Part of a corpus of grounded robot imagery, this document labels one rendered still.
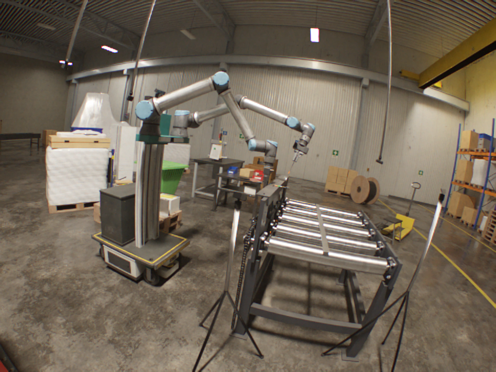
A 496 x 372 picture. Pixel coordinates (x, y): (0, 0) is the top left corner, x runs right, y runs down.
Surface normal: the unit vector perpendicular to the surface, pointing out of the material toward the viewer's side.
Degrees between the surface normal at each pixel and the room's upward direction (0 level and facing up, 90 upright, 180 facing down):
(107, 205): 90
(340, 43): 90
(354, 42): 90
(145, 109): 93
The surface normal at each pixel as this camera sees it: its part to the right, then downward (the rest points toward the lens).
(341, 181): -0.34, 0.13
